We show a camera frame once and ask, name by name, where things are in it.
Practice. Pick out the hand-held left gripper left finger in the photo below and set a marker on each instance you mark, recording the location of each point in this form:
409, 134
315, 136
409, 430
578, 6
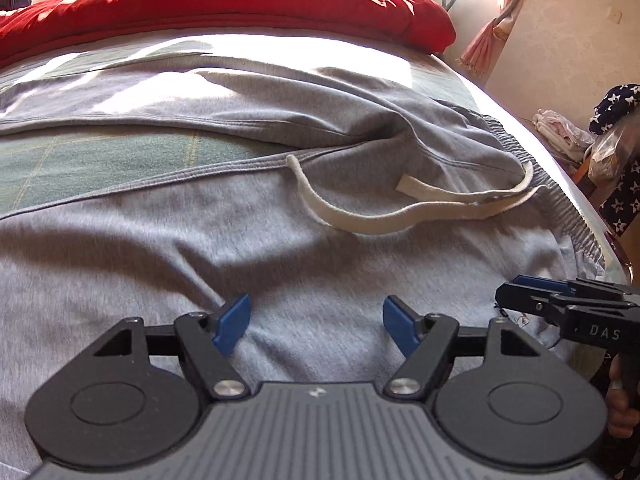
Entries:
231, 325

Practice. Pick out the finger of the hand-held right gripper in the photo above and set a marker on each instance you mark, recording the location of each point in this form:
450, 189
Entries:
545, 284
520, 297

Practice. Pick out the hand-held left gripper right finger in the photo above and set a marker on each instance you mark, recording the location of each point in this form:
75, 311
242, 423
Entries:
400, 330

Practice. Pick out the grey sweatpants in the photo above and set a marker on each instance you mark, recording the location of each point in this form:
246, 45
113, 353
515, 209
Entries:
250, 260

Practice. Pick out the pile of pink white clothes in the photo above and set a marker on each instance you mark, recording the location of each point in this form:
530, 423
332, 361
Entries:
562, 132

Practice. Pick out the person's right hand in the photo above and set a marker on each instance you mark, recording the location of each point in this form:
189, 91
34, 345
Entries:
617, 410

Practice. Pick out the reddish wooden chair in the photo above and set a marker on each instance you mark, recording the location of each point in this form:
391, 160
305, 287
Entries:
620, 255

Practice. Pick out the clear plastic bag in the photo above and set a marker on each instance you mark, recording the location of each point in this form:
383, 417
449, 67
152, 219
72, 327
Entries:
612, 152

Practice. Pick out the navy star-print cloth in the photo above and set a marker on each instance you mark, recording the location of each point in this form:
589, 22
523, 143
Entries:
620, 105

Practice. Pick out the bed with green checked sheet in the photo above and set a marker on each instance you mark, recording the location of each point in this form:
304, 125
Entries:
100, 160

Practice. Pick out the pink curtain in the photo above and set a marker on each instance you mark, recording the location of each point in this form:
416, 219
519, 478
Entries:
495, 35

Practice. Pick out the red duvet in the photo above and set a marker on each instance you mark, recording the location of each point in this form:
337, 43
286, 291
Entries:
225, 5

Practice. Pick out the white wall socket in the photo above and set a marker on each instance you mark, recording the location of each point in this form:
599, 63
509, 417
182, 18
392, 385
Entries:
614, 15

